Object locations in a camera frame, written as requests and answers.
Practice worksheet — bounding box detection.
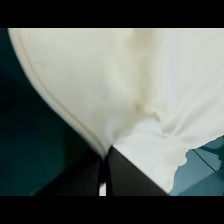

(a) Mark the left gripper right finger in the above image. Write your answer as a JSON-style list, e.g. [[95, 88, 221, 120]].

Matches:
[[105, 145, 169, 197]]

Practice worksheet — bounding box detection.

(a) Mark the white T-shirt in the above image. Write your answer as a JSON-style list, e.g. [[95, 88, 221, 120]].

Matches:
[[7, 27, 224, 197]]

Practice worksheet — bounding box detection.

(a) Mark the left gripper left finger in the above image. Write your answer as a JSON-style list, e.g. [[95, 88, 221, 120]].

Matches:
[[35, 149, 103, 197]]

